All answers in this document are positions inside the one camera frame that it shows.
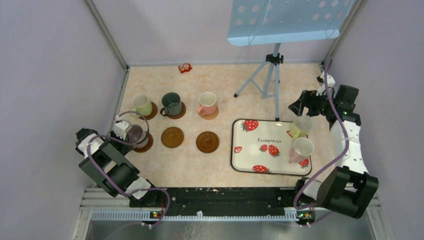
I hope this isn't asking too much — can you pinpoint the purple cable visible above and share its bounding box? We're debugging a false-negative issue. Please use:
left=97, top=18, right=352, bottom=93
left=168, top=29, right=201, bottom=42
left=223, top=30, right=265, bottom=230
left=86, top=110, right=172, bottom=229
left=293, top=58, right=351, bottom=226

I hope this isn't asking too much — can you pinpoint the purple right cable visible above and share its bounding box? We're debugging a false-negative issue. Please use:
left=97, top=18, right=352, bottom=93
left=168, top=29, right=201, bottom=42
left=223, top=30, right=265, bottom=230
left=293, top=58, right=351, bottom=226

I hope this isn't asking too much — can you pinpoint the brown wooden coaster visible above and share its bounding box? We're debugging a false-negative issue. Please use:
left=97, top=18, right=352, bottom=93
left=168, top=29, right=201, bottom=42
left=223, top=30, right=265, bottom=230
left=136, top=101, right=158, bottom=120
left=133, top=133, right=154, bottom=153
left=167, top=102, right=187, bottom=120
left=161, top=126, right=184, bottom=149
left=196, top=131, right=220, bottom=154

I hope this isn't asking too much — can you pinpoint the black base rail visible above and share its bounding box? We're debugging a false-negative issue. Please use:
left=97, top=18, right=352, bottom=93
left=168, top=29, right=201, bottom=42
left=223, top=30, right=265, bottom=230
left=129, top=187, right=297, bottom=217

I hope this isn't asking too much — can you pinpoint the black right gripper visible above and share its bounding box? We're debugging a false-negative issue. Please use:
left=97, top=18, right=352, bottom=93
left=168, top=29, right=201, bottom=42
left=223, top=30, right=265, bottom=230
left=287, top=88, right=336, bottom=117

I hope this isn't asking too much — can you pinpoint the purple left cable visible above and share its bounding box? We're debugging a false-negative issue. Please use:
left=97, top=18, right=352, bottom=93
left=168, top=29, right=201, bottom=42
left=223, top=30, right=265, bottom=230
left=86, top=110, right=172, bottom=229

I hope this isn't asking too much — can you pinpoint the purple mug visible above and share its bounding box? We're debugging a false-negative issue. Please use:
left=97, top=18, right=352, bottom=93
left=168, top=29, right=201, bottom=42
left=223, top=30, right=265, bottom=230
left=127, top=124, right=149, bottom=149

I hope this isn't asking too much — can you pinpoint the yellow mug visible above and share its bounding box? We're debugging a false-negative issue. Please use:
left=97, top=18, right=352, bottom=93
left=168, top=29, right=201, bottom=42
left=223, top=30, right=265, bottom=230
left=289, top=115, right=314, bottom=140

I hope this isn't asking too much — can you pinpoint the woven rattan coaster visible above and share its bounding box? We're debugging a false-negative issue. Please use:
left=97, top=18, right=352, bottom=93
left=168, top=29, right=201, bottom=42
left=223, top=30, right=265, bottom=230
left=200, top=107, right=220, bottom=120

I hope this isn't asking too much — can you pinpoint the pink white mug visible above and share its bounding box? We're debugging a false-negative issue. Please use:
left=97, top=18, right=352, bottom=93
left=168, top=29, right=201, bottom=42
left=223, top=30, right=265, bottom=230
left=288, top=137, right=315, bottom=164

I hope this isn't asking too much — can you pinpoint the small red box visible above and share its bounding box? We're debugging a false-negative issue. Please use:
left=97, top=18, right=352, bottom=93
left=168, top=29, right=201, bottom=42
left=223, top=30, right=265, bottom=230
left=178, top=62, right=192, bottom=74

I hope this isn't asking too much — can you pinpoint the white strawberry tray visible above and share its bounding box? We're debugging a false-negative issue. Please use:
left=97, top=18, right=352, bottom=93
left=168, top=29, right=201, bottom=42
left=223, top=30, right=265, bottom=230
left=230, top=118, right=312, bottom=177

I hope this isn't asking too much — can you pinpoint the light blue music stand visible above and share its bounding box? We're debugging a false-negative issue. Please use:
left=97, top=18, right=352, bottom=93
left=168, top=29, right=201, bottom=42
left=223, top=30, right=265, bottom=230
left=227, top=0, right=355, bottom=121

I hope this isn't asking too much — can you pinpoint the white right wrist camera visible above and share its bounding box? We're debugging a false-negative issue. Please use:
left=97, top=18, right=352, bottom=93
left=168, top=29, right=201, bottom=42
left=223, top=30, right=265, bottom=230
left=316, top=71, right=336, bottom=96

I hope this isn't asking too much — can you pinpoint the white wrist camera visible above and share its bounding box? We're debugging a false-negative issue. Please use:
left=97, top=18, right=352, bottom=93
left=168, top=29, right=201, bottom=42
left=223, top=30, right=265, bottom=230
left=111, top=115, right=132, bottom=141
left=316, top=71, right=336, bottom=96

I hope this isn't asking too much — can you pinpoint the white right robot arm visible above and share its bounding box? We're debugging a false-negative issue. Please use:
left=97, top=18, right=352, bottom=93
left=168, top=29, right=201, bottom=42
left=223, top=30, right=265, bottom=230
left=288, top=85, right=379, bottom=219

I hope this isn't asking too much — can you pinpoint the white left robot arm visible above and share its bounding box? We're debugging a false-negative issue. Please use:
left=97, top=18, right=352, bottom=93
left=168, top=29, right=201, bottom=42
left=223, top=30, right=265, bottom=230
left=75, top=128, right=161, bottom=207

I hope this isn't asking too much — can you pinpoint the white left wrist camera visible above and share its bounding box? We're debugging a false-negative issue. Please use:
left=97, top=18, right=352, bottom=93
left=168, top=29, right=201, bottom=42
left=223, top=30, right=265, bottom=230
left=111, top=115, right=132, bottom=141

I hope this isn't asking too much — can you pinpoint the dark green mug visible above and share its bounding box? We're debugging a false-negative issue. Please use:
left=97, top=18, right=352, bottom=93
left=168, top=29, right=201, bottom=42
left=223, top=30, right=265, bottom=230
left=160, top=92, right=182, bottom=117

